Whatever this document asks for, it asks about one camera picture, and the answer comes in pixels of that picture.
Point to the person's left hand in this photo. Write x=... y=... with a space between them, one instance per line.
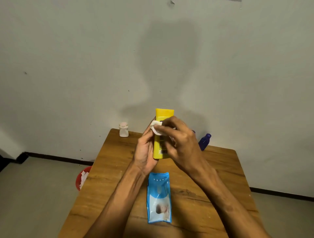
x=143 y=154

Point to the person's right hand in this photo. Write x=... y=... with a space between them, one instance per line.
x=186 y=147

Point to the person's left thumb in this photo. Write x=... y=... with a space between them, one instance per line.
x=148 y=134

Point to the person's right fingers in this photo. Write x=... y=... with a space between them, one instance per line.
x=171 y=123

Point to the white wipe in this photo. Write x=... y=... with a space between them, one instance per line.
x=156 y=129

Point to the yellow plastic bottle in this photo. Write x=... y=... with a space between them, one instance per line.
x=164 y=113

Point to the person's right forearm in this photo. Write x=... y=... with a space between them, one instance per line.
x=225 y=203

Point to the person's left forearm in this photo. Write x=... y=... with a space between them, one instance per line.
x=117 y=206

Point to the small white jar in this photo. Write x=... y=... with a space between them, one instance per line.
x=123 y=131

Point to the blue plastic bottle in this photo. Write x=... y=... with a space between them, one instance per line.
x=204 y=142

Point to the light blue wipes packet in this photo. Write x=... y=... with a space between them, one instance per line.
x=159 y=198

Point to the used white wipes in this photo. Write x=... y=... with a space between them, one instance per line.
x=84 y=179

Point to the red waste bin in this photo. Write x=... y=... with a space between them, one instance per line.
x=78 y=180

